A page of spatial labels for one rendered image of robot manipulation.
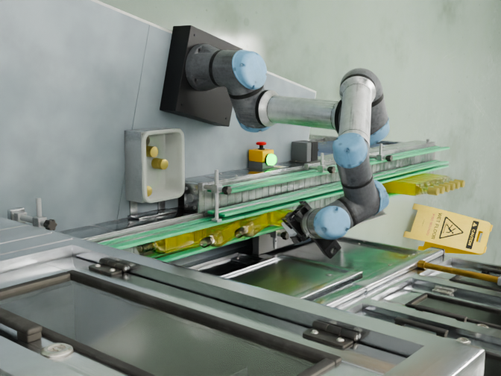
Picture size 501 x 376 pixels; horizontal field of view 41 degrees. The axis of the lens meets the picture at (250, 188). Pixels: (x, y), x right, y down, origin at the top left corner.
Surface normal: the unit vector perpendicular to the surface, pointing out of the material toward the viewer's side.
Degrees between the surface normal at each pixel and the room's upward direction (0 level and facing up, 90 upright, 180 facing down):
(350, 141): 88
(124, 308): 90
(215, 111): 3
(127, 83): 0
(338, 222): 40
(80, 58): 0
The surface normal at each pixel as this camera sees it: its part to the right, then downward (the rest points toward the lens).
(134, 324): 0.00, -0.98
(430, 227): -0.34, -0.37
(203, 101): 0.79, 0.14
